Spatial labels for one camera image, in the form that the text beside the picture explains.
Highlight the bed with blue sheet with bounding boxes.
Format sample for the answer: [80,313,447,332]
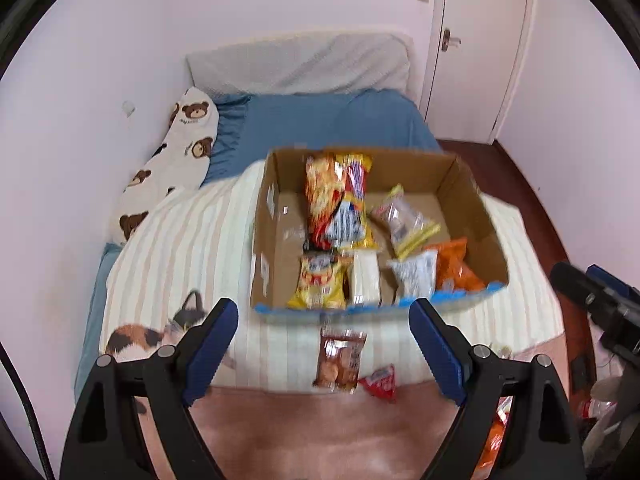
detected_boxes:
[75,87,443,401]

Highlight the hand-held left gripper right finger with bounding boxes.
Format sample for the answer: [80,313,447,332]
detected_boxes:
[409,298,586,480]

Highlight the white door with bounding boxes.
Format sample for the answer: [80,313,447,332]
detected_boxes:
[419,0,536,143]

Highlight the clear yellow-edged snack packet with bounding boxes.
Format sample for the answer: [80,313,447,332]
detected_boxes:
[371,185,442,261]

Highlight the grey padded headboard cushion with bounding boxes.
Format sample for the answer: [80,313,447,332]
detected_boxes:
[186,32,415,97]

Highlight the brown biscuit packet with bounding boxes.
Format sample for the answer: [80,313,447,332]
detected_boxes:
[314,327,368,393]

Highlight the printed cardboard box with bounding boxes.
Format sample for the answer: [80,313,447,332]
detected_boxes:
[250,147,511,317]

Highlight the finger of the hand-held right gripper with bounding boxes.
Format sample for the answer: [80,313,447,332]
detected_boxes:
[586,264,640,306]
[550,261,616,323]

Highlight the white bread packet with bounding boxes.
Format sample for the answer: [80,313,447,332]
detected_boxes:
[347,249,383,307]

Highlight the striped cat print blanket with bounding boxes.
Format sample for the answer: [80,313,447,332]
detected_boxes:
[100,160,571,480]

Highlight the large red yellow noodle packet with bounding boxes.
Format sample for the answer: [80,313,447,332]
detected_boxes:
[304,152,381,251]

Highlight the white fluffy cloth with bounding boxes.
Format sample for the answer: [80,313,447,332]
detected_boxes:
[582,375,640,461]

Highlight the black cable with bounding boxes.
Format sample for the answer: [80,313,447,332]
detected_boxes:
[0,345,55,480]

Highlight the small red snack packet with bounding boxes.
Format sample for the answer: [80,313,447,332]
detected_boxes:
[357,364,398,403]

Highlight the silver white snack packet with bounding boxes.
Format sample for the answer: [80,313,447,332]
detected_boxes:
[387,250,440,301]

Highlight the small black box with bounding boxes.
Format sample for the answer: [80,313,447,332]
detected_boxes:
[570,355,591,390]

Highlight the orange snack packet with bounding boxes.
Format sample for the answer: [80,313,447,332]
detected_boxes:
[472,410,517,472]
[425,237,487,293]

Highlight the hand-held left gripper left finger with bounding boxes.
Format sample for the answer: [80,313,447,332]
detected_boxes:
[60,297,240,480]

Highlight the white bear print pillow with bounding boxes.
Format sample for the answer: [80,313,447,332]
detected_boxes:
[107,86,220,246]

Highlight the yellow panda snack packet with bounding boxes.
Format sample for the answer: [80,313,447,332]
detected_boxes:
[287,254,351,311]

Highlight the clear plastic bottle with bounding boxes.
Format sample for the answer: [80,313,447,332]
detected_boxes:
[579,397,618,423]

